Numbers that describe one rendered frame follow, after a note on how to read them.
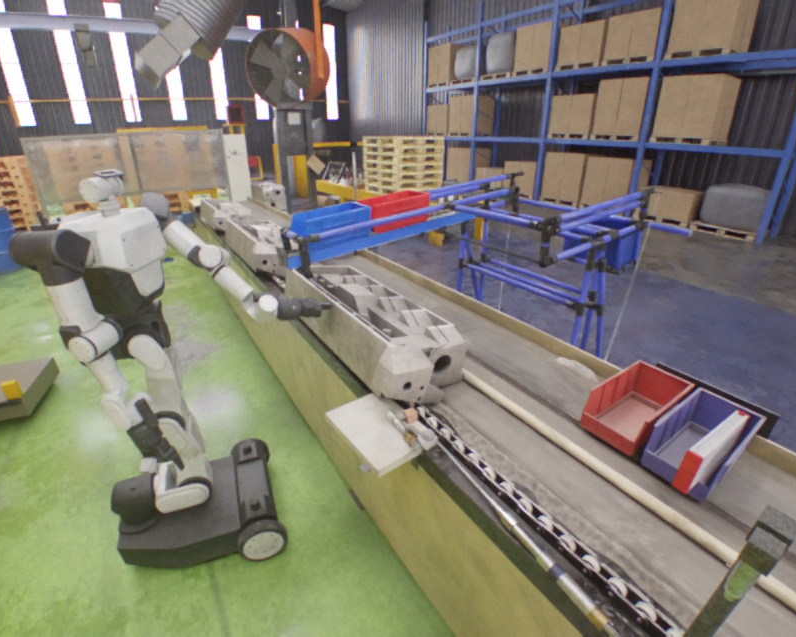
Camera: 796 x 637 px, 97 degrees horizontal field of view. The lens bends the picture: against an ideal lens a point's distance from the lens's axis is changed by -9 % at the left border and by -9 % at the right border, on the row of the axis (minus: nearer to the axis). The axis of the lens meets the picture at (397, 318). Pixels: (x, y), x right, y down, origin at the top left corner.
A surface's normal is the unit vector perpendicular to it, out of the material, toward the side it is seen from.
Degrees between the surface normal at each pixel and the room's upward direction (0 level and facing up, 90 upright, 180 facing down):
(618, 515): 0
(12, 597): 0
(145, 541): 0
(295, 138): 90
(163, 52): 90
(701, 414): 88
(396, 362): 38
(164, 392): 90
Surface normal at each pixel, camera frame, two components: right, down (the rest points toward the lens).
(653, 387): -0.84, 0.20
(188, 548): 0.40, 0.39
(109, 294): -0.06, 0.60
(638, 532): 0.00, -0.90
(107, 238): 0.66, 0.23
